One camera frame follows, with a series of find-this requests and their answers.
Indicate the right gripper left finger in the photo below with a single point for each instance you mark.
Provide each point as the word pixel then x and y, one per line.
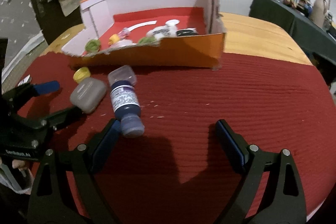
pixel 51 199

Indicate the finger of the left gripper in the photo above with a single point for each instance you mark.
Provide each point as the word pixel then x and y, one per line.
pixel 28 91
pixel 55 121

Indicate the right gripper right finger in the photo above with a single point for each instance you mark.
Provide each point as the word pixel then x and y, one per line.
pixel 283 200

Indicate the grey eyeshadow case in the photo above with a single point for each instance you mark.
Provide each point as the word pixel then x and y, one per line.
pixel 88 94

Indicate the large green yarn ball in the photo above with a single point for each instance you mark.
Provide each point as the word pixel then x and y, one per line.
pixel 93 46

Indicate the dark blue paint bottle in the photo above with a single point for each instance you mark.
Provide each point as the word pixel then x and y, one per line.
pixel 127 109

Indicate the yellow toy figure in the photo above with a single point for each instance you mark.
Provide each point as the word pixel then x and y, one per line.
pixel 113 39

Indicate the pink doll figurine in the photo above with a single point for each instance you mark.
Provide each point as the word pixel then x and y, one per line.
pixel 124 33

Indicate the small green yarn ball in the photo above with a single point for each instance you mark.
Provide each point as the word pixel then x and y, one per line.
pixel 147 40

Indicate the white plush alpaca toy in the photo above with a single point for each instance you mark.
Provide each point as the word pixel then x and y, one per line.
pixel 163 32

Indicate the black white sock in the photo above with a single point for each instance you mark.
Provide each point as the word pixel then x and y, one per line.
pixel 187 32

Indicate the yellow bottle cap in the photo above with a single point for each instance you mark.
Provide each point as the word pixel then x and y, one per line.
pixel 81 74

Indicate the clear round plastic lid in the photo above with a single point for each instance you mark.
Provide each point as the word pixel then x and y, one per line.
pixel 122 43

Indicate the person's hand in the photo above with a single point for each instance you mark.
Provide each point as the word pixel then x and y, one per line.
pixel 16 172

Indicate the white square charger device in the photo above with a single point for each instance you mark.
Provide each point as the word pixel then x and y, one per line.
pixel 26 80

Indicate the red knitted table mat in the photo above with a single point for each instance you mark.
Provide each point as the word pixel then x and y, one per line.
pixel 177 171

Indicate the orange cardboard box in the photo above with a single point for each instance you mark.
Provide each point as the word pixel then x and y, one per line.
pixel 103 18

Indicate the dark green side table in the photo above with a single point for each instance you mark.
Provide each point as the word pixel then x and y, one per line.
pixel 304 32

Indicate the beige ceramic jug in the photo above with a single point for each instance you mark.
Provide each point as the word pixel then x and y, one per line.
pixel 318 14

